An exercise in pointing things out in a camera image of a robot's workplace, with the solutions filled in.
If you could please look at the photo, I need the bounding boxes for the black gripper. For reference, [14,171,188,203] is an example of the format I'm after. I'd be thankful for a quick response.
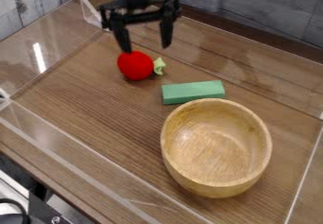
[98,0,181,54]

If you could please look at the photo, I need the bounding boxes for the red felt strawberry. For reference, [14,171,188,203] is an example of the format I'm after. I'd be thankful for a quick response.
[117,51,167,80]

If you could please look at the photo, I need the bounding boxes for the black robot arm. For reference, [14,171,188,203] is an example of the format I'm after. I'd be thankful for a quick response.
[98,0,181,53]

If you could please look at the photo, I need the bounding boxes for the green rectangular block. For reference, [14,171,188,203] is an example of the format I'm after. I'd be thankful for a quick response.
[161,80,225,105]

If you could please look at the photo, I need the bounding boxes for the wooden bowl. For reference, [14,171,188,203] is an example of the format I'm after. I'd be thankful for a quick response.
[160,98,272,198]

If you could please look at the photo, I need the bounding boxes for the clear acrylic corner bracket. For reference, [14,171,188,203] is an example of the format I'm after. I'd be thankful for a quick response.
[80,0,106,31]

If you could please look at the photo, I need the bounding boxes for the clear acrylic enclosure wall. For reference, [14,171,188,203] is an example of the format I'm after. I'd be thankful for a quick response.
[0,0,323,224]

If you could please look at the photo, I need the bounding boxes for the black metal mount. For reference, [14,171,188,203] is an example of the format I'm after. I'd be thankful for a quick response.
[28,193,73,224]

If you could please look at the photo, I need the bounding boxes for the black cable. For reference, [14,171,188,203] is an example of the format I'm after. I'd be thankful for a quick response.
[0,198,32,224]

